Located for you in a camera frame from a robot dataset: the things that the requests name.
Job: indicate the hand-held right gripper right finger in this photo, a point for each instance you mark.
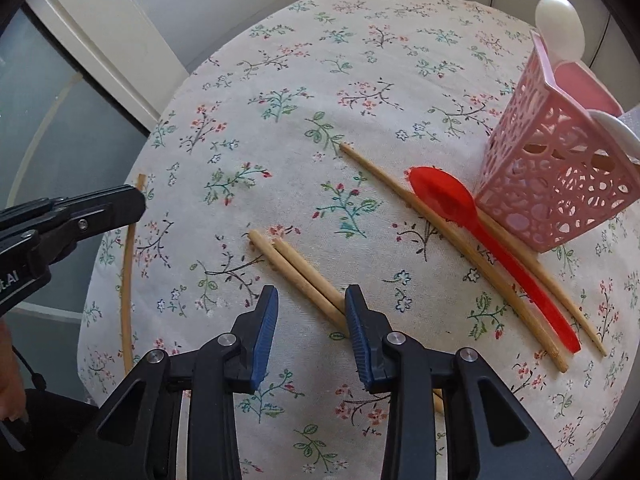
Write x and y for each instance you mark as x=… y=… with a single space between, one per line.
x=357 y=335

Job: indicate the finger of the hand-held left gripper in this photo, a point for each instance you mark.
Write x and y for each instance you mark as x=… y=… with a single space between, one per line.
x=100 y=212

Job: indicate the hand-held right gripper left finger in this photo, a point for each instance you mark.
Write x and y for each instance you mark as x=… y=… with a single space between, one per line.
x=267 y=335

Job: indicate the red plastic spoon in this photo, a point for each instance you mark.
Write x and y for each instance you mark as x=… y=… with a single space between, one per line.
x=440 y=192

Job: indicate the pink perforated plastic basket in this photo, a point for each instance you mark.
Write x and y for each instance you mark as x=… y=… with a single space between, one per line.
x=525 y=195

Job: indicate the white plastic spoon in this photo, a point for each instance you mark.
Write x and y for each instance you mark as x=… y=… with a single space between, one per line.
x=557 y=20

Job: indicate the person's left hand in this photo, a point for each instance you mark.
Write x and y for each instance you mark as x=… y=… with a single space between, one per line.
x=9 y=385

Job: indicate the frosted glass sliding door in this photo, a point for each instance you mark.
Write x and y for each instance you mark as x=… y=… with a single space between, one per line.
x=30 y=110

